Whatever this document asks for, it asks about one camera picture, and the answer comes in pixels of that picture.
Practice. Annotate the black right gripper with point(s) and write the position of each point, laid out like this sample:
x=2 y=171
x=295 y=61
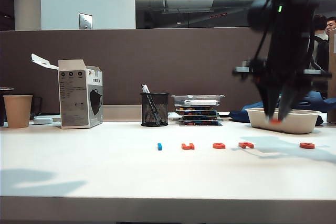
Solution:
x=283 y=77

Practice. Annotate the orange letter s magnet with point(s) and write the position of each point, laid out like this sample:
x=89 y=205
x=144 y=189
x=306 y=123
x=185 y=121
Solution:
x=275 y=121

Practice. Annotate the orange letter n magnet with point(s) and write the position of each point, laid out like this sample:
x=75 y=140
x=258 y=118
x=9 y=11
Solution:
x=246 y=145

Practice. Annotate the orange letter u magnet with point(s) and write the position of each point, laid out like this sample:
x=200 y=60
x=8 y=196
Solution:
x=187 y=147

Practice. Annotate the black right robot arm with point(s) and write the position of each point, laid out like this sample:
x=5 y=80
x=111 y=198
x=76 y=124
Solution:
x=288 y=37

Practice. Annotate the orange letter o magnet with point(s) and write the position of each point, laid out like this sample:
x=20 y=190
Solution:
x=307 y=145

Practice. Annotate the orange letter a magnet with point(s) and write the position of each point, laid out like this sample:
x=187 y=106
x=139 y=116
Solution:
x=219 y=145

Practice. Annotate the blue letter l magnet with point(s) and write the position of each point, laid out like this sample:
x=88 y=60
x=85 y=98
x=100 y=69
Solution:
x=159 y=146

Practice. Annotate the beige paper pulp bowl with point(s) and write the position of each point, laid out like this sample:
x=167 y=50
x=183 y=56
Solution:
x=296 y=127

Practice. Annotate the person with dark hair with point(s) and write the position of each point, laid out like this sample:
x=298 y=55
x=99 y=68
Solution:
x=320 y=22

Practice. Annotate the person with glasses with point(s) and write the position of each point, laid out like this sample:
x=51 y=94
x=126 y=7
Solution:
x=331 y=26

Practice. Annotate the clear tray with markers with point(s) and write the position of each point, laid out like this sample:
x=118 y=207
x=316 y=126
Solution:
x=178 y=98

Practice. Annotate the black mesh pen holder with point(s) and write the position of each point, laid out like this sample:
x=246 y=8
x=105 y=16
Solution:
x=157 y=119

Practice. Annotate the dark brown desk partition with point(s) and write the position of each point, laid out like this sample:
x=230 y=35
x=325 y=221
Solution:
x=157 y=64

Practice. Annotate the clear capped pen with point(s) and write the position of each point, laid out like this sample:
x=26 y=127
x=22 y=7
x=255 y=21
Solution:
x=145 y=89

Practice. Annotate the grey face mask box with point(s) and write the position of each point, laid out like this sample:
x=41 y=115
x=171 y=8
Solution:
x=76 y=98

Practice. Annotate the white earbuds case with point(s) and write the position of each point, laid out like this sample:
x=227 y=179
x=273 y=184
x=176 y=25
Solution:
x=43 y=120

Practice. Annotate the brown paper cup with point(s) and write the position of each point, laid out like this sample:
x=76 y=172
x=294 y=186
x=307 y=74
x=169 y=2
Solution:
x=18 y=111

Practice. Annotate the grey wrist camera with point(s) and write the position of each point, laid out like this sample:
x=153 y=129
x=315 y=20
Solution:
x=241 y=69

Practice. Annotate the metal wall plate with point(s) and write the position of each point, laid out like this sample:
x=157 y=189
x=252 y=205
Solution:
x=85 y=21

